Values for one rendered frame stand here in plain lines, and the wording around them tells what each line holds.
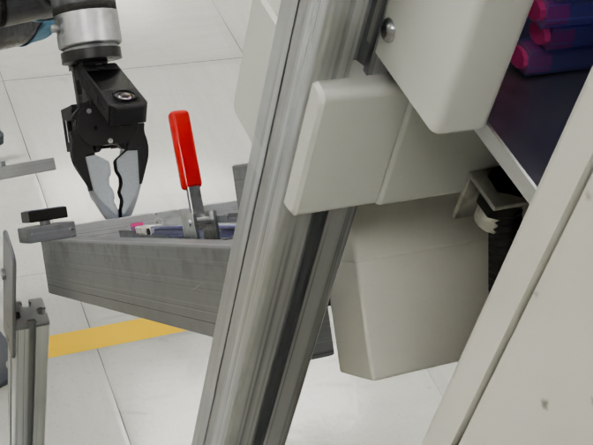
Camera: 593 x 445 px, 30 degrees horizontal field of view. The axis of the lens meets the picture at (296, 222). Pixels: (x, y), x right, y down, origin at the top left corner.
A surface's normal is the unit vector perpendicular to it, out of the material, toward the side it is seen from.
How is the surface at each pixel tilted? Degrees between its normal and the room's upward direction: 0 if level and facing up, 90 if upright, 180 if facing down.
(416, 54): 90
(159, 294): 90
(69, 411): 0
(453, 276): 45
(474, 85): 90
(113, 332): 0
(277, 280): 90
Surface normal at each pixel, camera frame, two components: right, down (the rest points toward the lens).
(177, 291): -0.91, 0.15
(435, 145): 0.38, 0.69
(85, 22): 0.10, 0.04
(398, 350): 0.39, 0.00
